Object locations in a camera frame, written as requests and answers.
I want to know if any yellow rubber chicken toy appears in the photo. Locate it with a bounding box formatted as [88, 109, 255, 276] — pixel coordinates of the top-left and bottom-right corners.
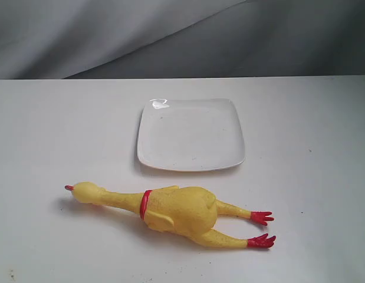
[64, 182, 276, 249]

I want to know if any white square plate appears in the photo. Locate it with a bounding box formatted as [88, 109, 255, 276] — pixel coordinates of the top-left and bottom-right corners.
[137, 98, 245, 172]

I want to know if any grey backdrop cloth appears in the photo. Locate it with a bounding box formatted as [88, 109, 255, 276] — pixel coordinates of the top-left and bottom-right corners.
[0, 1, 365, 79]

